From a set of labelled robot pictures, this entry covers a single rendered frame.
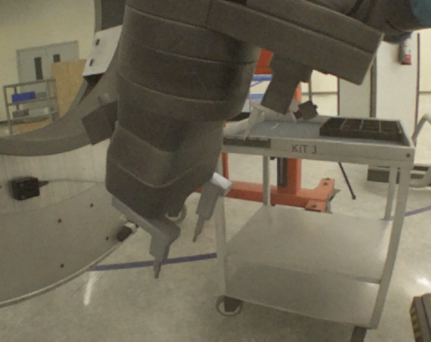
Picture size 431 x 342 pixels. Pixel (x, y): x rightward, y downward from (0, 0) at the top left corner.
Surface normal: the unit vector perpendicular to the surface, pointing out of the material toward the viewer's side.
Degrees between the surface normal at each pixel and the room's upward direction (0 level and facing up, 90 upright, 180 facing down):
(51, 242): 90
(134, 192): 96
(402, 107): 90
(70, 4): 90
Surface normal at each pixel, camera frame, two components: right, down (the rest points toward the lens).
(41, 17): 0.19, 0.26
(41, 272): 0.88, 0.08
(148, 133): -0.55, 0.52
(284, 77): -0.29, 0.34
